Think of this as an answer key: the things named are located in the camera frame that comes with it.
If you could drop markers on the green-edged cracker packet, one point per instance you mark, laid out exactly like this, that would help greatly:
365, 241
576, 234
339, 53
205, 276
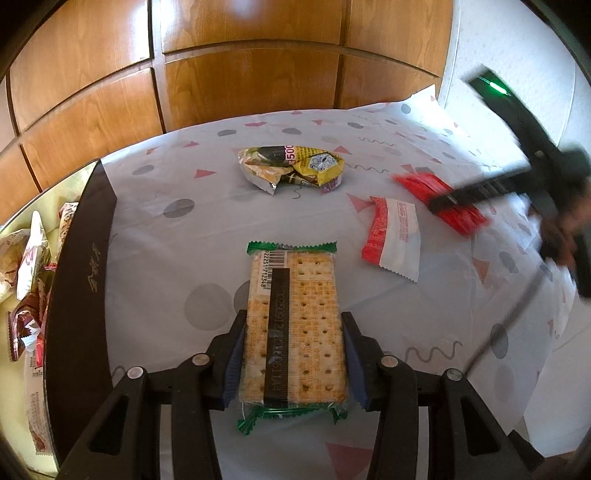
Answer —
295, 323

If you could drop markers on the red and white snack packet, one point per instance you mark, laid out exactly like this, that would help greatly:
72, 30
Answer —
392, 235

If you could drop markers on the brown snack packet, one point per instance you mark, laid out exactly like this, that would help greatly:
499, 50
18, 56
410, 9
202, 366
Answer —
27, 323

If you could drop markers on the long red snack packet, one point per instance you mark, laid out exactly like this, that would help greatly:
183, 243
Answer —
425, 187

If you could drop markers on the patterned tablecloth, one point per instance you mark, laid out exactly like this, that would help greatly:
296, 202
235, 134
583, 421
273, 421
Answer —
161, 258

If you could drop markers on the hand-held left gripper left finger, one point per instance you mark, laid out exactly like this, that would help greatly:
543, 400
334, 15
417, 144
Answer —
233, 364

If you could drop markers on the yellow snack packet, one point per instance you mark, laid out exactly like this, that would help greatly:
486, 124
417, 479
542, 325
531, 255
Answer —
295, 168

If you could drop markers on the person's right hand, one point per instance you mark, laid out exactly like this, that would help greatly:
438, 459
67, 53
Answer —
556, 230

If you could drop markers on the wooden wardrobe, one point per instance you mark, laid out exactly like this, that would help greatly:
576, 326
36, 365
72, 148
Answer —
254, 83

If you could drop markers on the pale red-printed snack packet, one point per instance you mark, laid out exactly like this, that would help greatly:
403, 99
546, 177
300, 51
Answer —
39, 410

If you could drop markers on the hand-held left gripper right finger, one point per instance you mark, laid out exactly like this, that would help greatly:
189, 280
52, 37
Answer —
353, 364

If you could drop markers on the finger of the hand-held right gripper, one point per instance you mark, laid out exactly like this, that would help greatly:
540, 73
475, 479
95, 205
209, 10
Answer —
480, 191

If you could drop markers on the gold box with black rim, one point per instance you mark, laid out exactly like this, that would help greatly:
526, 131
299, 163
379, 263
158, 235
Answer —
87, 258

